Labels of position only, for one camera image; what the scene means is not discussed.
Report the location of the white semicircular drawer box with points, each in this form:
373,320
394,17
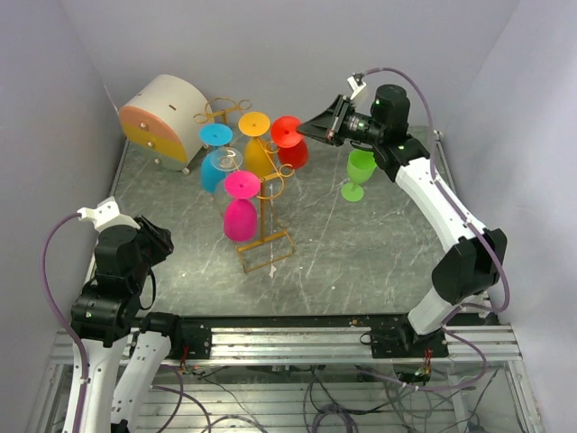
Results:
163,121

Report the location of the orange plastic wine glass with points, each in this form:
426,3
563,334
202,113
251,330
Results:
256,160

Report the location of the clear wine glass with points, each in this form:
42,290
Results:
226,160

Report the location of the red plastic wine glass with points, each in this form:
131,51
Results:
291,145

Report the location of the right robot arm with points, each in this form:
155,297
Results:
473,254

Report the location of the blue plastic wine glass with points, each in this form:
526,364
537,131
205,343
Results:
215,136

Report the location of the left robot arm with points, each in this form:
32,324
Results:
103,397

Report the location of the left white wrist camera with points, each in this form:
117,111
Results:
106,214

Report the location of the gold wire glass rack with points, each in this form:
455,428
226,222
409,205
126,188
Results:
272,241

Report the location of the pink plastic wine glass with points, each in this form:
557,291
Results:
240,216

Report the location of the green plastic wine glass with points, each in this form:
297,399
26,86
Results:
360,167

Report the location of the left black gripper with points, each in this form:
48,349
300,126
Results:
159,238

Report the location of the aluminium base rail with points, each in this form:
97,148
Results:
358,339

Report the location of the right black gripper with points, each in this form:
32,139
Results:
327,126

